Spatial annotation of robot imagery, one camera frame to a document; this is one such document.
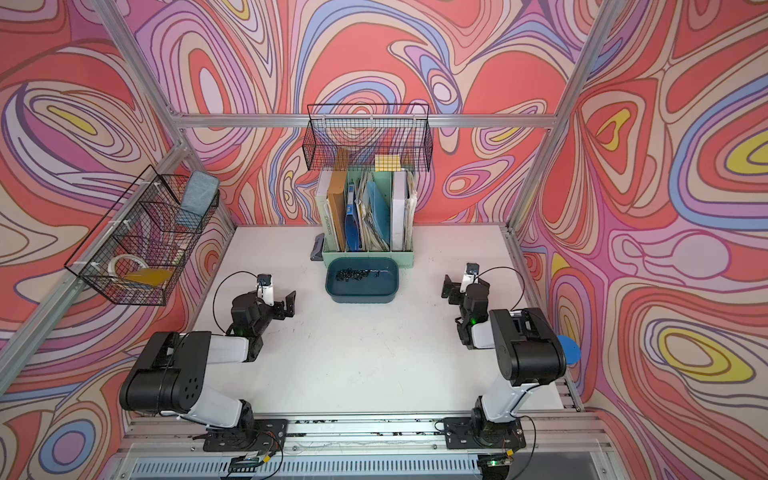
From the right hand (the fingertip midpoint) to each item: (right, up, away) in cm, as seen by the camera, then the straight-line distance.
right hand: (462, 282), depth 96 cm
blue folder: (-37, +16, +10) cm, 42 cm away
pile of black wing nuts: (-39, +2, +8) cm, 40 cm away
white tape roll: (-87, +7, -30) cm, 92 cm away
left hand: (-58, -2, -3) cm, 58 cm away
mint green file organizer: (-26, +36, +10) cm, 45 cm away
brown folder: (-40, +25, -3) cm, 48 cm away
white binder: (-21, +28, -2) cm, 35 cm away
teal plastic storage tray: (-33, 0, +8) cm, 34 cm away
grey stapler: (-50, +10, +11) cm, 52 cm away
